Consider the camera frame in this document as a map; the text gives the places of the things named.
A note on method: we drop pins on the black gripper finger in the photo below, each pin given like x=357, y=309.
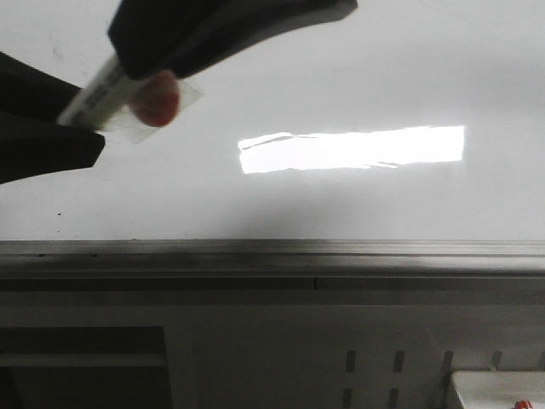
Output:
x=32, y=143
x=188, y=37

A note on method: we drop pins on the red round magnet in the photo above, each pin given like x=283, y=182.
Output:
x=158, y=102

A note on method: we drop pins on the white whiteboard marker pen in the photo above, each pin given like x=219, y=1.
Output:
x=97, y=102

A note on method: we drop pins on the white whiteboard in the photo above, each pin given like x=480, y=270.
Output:
x=407, y=120

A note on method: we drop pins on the white plastic bin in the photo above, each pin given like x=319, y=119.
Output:
x=495, y=389

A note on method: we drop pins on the small red object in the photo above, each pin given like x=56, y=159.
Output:
x=523, y=404

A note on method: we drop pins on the grey aluminium whiteboard frame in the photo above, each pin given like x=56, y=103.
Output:
x=42, y=263

